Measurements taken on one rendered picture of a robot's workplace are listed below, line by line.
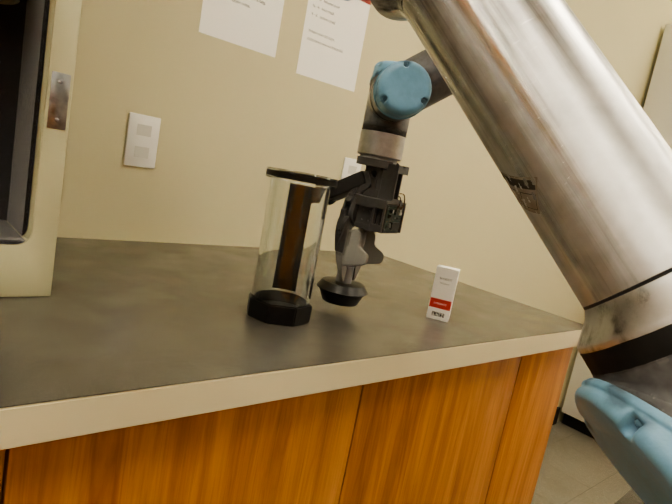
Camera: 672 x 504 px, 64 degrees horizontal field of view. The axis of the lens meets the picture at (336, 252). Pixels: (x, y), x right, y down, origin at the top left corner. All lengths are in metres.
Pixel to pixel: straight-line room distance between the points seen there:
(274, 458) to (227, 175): 0.81
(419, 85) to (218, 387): 0.47
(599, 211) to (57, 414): 0.46
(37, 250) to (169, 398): 0.32
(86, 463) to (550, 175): 0.50
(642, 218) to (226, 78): 1.15
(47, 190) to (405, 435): 0.65
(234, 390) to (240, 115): 0.89
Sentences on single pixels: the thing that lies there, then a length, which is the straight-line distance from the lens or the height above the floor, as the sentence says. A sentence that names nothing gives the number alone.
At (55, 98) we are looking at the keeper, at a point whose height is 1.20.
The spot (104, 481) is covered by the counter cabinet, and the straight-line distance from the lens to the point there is 0.64.
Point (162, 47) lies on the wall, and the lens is 1.30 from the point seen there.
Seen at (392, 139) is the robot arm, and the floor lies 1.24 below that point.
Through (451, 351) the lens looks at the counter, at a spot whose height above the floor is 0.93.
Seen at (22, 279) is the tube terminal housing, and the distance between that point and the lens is 0.82.
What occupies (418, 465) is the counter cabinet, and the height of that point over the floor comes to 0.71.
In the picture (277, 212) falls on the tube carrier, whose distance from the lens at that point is 0.78.
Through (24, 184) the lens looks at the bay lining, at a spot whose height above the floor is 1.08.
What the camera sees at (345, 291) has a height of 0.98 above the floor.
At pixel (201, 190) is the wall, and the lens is 1.35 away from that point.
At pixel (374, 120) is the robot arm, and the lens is 0.88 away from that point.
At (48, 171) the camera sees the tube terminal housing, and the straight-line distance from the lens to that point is 0.79.
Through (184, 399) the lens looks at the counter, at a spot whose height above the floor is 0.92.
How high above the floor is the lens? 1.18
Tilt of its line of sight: 9 degrees down
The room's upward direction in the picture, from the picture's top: 11 degrees clockwise
